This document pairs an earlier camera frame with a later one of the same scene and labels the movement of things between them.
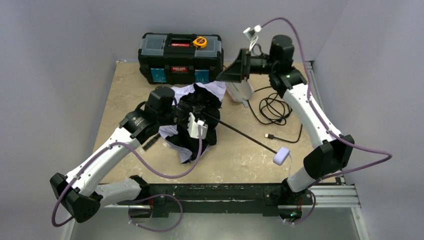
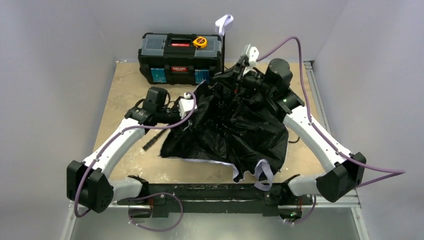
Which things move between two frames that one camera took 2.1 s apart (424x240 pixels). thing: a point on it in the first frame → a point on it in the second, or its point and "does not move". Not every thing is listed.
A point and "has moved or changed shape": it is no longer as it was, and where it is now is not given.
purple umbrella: x=197 y=115 has moved or changed shape
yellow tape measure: x=200 y=42 does not move
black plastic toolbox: x=173 y=58 does not move
